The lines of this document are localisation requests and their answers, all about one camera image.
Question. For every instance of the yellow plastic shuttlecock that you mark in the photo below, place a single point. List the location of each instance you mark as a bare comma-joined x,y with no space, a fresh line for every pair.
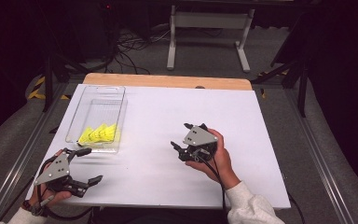
112,133
85,137
99,133

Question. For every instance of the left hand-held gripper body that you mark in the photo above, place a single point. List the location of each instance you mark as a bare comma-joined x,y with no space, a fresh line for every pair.
56,171

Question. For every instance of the metal stand frame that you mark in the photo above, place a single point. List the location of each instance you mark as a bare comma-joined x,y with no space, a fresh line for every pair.
209,20

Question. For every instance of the black metal stand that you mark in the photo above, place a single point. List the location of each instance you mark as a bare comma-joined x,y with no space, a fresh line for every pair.
48,84
303,90

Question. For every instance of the white table mat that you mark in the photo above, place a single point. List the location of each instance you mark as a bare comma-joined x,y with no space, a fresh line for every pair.
155,183

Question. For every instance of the person's right hand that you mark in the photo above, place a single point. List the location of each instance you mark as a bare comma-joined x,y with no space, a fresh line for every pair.
222,165

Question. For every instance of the aluminium floor rail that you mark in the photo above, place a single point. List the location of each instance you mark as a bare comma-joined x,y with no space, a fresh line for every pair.
318,155
18,165

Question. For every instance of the dark wrist band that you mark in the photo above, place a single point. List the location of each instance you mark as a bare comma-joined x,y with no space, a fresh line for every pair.
28,205

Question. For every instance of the person's left hand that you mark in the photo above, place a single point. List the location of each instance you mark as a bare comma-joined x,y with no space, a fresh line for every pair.
48,196

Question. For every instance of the clear plastic tray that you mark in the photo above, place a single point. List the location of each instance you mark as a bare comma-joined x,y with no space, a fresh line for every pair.
98,105

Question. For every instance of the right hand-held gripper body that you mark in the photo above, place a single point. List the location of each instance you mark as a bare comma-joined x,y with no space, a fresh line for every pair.
199,137

